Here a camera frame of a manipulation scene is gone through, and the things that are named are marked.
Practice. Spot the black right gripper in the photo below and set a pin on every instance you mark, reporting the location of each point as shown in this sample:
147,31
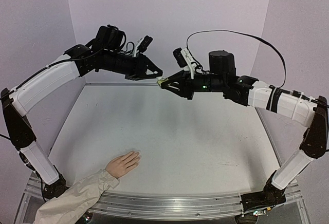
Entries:
188,85

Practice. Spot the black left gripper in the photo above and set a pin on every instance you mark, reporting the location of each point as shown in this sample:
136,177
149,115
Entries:
141,73

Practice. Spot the yellow nail polish bottle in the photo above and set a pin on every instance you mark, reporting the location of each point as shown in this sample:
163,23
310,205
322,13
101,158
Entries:
161,82

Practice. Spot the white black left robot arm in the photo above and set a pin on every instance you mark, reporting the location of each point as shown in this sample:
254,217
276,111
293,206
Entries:
104,52

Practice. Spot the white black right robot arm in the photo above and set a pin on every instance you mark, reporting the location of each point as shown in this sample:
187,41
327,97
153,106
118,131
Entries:
310,112

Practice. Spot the beige sleeved forearm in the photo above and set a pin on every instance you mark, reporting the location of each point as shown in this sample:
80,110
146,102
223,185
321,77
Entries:
75,201

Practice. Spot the bare human hand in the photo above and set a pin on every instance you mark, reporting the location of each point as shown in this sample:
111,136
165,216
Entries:
122,165

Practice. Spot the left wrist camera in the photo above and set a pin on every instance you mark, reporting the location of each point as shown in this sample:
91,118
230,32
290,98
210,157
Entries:
142,45

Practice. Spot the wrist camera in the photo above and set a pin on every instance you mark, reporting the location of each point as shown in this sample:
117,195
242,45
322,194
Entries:
142,45
186,61

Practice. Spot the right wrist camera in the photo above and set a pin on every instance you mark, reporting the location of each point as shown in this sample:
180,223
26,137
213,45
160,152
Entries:
186,61

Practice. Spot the aluminium table rear rail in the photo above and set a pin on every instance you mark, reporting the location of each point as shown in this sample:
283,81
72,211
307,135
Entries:
122,84

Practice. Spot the aluminium table rail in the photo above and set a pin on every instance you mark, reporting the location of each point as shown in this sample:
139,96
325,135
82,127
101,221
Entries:
122,84
189,207

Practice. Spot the aluminium table front rail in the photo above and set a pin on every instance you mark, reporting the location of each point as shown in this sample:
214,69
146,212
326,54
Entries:
189,207

